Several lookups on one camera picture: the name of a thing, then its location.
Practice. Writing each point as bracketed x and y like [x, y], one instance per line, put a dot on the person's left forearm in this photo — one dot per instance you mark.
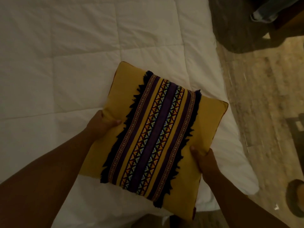
[42, 182]

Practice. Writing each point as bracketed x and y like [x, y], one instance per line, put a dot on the yellow embroidered cushion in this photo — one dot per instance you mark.
[154, 140]

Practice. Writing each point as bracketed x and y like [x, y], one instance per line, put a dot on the white quilted bed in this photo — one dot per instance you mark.
[71, 56]

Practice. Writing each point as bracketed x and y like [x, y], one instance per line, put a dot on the person's right forearm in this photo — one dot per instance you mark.
[237, 206]

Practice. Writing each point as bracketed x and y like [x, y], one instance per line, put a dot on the person's left hand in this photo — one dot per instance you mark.
[99, 125]

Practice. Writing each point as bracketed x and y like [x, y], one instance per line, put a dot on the person's right hand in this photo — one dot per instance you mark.
[207, 165]

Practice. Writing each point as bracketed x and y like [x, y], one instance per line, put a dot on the person's light trousers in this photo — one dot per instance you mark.
[149, 222]

